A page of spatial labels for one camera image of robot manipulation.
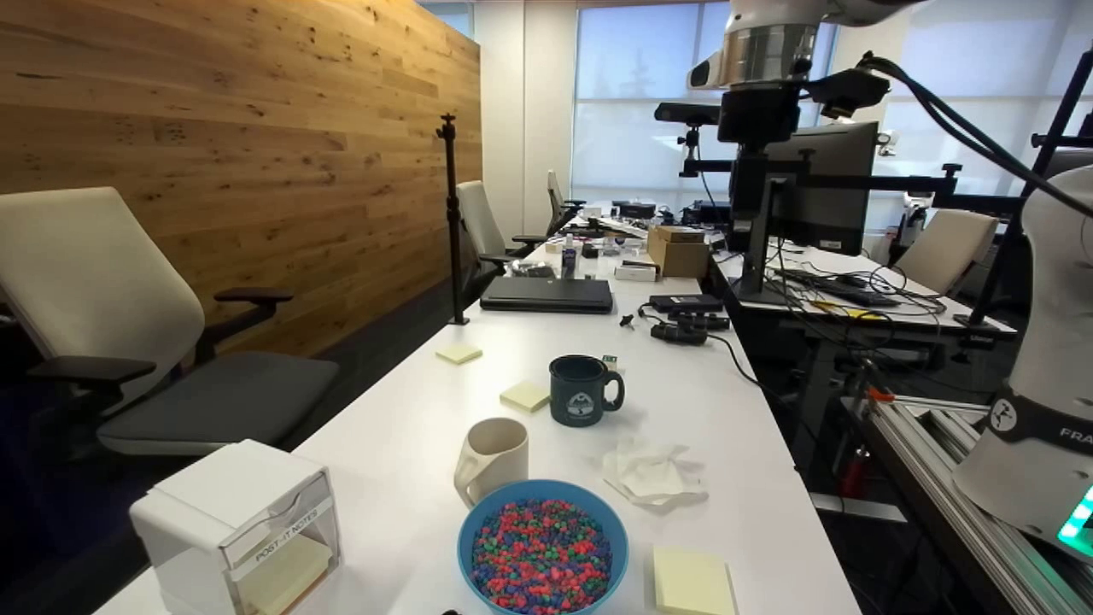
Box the beige ceramic mug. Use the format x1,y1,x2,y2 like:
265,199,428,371
450,413,532,509

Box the white paper towel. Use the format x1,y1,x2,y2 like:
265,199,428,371
596,441,711,516

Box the black tripod pole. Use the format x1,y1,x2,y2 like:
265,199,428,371
434,113,470,327

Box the dark teal mug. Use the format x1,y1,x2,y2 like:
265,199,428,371
546,353,628,432

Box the colourful beads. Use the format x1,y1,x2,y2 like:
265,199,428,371
470,497,613,615

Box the blue bowl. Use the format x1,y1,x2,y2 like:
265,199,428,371
455,475,633,615

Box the black horizontal mounting bar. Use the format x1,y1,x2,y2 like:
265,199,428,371
678,158,1017,217

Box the black power adapter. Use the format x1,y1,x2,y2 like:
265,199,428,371
650,319,711,348

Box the black power strip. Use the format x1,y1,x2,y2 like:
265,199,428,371
645,290,729,326

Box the black computer monitor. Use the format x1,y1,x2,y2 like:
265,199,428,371
735,119,881,260

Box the black stereo camera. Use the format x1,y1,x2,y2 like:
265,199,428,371
651,101,727,131

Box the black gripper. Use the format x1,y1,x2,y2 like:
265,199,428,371
713,78,803,151

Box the white dispenser box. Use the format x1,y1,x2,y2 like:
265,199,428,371
127,439,346,615

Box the brown cardboard box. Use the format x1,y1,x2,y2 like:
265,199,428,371
641,224,711,283

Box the black closed laptop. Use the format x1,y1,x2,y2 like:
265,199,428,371
478,275,617,319

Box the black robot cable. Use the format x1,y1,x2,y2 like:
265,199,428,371
856,48,1093,219

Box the aluminium rail frame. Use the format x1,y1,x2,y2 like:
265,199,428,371
839,379,1093,615

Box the white office chair grey seat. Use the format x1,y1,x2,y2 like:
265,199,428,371
0,185,341,457

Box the beige office chair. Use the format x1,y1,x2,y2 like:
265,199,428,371
890,207,999,299

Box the yellow sticky note pad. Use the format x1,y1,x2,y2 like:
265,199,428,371
495,379,553,413
434,339,483,371
650,547,740,615

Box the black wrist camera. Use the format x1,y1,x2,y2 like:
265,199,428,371
803,66,893,119

